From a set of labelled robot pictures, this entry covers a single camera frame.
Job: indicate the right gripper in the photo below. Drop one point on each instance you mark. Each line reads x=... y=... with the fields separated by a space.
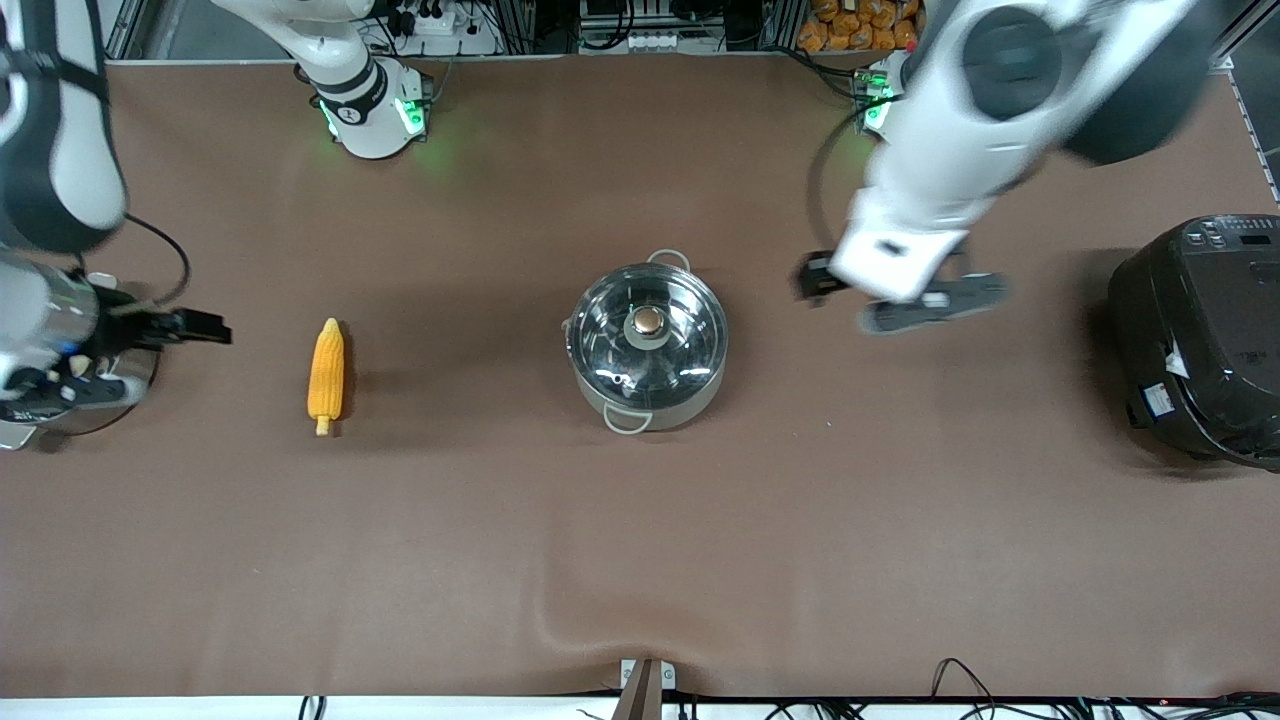
x=133 y=331

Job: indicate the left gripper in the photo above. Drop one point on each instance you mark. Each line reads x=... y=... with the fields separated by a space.
x=815 y=277

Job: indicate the yellow corn cob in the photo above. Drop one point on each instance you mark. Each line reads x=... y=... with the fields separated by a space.
x=326 y=375

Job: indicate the glass pot lid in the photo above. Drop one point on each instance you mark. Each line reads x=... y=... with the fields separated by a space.
x=648 y=335

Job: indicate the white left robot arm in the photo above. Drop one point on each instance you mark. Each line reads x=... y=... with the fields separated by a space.
x=960 y=130

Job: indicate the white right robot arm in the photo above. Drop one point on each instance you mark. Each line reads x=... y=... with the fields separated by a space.
x=370 y=110

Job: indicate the steel steamer pot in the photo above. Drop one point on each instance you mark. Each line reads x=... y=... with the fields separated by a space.
x=15 y=436

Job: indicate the stainless steel pot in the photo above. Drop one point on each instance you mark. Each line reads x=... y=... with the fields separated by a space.
x=680 y=412

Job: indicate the bag of orange fruit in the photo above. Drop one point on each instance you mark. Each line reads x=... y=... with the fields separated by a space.
x=858 y=25

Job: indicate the black rice cooker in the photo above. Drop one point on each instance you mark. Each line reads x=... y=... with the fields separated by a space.
x=1200 y=340

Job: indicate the small white power strip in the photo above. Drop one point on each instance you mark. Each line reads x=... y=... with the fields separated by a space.
x=655 y=41

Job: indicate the brown table cloth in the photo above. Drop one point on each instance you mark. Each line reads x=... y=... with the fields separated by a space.
x=640 y=560

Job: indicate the white power strip with plugs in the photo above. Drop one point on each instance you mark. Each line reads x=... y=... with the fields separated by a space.
x=432 y=20

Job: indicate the metal table clamp bracket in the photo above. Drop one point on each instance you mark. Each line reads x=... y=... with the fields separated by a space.
x=645 y=678

